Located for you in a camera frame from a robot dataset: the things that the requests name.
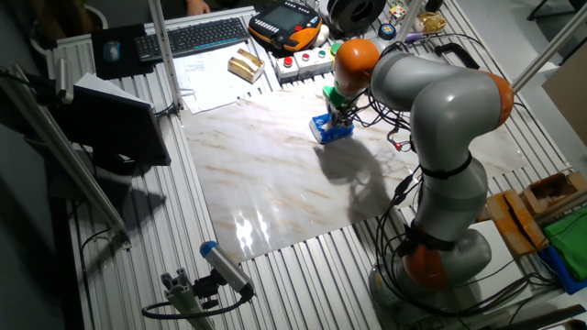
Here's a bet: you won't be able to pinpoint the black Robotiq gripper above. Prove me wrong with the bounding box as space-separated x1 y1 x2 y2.
326 103 354 135

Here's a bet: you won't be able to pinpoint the bare person hand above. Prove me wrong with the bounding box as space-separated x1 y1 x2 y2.
185 0 212 17

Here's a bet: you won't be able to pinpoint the blue plastic tissue pack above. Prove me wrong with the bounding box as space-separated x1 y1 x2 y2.
308 112 355 146

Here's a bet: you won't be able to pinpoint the grey box two small buttons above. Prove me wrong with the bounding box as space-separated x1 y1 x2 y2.
293 47 334 77

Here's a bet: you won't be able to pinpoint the grey box red button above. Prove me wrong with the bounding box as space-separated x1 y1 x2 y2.
274 55 300 83

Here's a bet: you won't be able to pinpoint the black filament spool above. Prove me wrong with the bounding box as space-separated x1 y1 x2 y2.
327 0 388 34

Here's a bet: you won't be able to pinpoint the orange black teach pendant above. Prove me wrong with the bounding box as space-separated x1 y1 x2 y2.
248 0 324 52

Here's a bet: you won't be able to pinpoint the plain white paper sheet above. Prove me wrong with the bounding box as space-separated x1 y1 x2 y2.
183 77 247 116

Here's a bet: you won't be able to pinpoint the gold white toy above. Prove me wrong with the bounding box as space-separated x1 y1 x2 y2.
412 11 448 36

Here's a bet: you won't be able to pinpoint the white printed paper sheets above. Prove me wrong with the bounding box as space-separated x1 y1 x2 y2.
172 41 276 100

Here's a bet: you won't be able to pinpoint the black computer keyboard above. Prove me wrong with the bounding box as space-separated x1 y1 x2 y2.
134 16 251 63

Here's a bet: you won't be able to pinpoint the open cardboard box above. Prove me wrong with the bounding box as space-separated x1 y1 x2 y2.
519 170 587 215

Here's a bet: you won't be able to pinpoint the black mouse pad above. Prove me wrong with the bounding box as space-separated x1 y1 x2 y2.
90 23 155 82

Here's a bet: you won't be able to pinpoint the slanted aluminium pole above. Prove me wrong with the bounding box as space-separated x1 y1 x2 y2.
511 4 587 93

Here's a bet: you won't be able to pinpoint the black computer monitor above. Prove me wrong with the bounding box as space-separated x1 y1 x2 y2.
52 84 172 176

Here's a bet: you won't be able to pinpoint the large brown board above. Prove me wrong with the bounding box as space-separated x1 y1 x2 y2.
541 54 587 148

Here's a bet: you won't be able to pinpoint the black chair base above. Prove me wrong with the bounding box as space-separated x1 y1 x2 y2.
526 0 587 22

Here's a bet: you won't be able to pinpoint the dark computer mouse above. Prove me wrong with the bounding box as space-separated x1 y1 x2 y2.
103 39 122 63

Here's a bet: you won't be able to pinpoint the white sheet behind monitor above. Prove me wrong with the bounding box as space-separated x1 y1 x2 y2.
74 71 152 109

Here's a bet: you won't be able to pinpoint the green cloth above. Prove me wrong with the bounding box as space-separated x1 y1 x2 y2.
543 206 587 283

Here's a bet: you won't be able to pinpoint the blue cloth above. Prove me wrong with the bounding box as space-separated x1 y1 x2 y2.
537 245 587 295

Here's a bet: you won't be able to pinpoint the white rimmed chair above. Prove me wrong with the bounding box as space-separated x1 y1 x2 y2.
29 4 109 56

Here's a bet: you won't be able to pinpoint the black curved handle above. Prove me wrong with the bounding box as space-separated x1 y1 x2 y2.
434 42 482 71

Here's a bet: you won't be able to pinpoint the silver camera blue end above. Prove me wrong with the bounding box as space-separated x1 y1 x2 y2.
199 240 256 299

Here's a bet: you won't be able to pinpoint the tall aluminium frame post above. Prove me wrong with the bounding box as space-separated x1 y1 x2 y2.
147 0 184 111

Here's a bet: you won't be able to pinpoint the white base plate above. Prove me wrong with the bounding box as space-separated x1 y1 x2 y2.
458 218 536 303

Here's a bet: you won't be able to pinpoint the aluminium profile camera mount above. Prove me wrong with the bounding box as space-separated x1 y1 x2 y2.
160 268 221 330

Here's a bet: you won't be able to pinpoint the black camera cable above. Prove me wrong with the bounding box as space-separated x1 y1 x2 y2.
140 292 254 321

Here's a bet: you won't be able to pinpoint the silver camera on bar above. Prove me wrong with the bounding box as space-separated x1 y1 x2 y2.
54 58 74 105

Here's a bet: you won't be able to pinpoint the slanted aluminium frame bar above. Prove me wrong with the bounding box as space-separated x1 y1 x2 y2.
0 63 132 251

